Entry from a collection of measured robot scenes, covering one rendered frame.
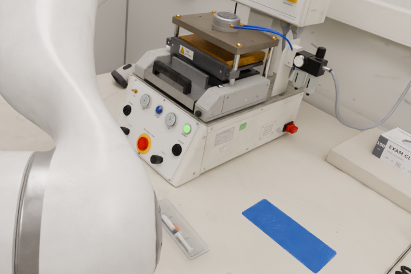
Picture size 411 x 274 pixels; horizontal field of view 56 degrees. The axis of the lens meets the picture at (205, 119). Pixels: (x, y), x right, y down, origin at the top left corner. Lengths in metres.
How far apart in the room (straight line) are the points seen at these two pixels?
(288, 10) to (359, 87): 0.52
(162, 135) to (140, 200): 0.82
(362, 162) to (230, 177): 0.43
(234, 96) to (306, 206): 0.36
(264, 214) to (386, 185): 0.40
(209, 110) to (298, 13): 0.39
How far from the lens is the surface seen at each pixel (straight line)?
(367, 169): 1.28
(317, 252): 1.01
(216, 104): 1.00
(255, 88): 1.11
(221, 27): 1.13
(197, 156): 1.04
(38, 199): 0.27
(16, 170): 0.29
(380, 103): 1.55
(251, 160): 1.22
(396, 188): 1.26
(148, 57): 1.19
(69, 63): 0.35
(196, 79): 1.10
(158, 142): 1.10
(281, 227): 1.03
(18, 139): 1.25
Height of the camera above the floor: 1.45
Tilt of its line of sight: 30 degrees down
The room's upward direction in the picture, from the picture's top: 10 degrees clockwise
